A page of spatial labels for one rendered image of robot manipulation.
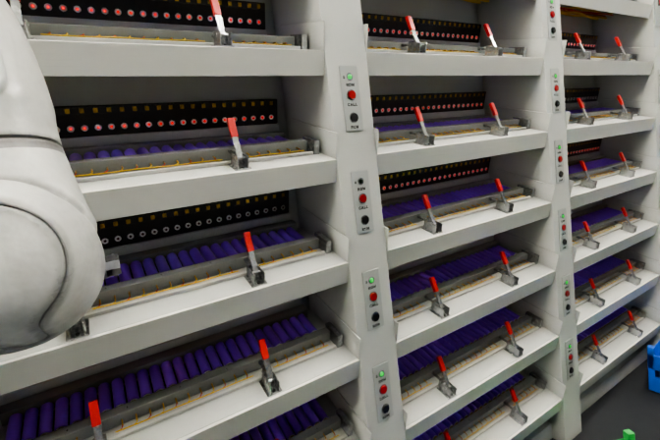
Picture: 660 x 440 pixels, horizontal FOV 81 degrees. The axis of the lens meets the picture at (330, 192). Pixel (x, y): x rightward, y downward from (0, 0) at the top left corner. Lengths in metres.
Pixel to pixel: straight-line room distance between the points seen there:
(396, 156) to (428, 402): 0.59
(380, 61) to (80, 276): 0.69
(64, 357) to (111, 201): 0.22
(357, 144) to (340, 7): 0.26
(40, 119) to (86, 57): 0.31
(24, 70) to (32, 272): 0.16
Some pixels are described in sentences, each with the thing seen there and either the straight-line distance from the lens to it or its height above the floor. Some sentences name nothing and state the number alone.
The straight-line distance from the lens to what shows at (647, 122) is 1.84.
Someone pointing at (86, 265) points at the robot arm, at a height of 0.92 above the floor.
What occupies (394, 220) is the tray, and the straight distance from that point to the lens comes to 0.91.
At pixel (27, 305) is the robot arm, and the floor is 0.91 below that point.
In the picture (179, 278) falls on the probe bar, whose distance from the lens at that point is 0.72.
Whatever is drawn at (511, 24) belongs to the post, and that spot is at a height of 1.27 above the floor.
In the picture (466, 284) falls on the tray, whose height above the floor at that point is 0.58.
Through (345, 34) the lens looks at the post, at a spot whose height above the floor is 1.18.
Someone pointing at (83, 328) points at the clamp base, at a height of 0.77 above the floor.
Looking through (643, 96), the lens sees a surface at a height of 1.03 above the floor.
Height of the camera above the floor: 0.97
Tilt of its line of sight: 6 degrees down
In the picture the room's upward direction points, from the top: 7 degrees counter-clockwise
